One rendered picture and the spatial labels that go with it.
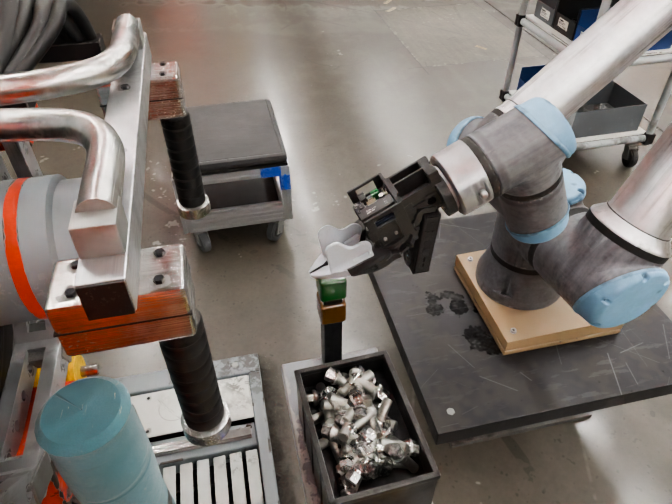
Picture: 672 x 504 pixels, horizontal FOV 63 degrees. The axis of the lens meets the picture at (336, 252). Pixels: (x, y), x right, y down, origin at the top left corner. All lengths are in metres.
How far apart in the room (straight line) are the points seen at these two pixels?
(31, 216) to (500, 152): 0.52
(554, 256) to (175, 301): 0.79
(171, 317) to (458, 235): 1.13
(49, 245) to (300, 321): 1.14
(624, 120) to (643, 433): 1.26
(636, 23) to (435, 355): 0.68
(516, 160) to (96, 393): 0.54
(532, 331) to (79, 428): 0.88
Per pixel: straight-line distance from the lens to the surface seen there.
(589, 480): 1.46
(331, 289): 0.79
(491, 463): 1.41
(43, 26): 0.63
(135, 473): 0.65
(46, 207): 0.56
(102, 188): 0.37
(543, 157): 0.74
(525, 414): 1.13
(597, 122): 2.34
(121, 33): 0.62
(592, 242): 1.02
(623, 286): 1.00
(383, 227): 0.69
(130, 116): 0.53
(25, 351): 0.86
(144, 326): 0.40
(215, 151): 1.73
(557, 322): 1.24
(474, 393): 1.13
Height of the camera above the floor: 1.21
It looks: 41 degrees down
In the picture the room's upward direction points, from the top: straight up
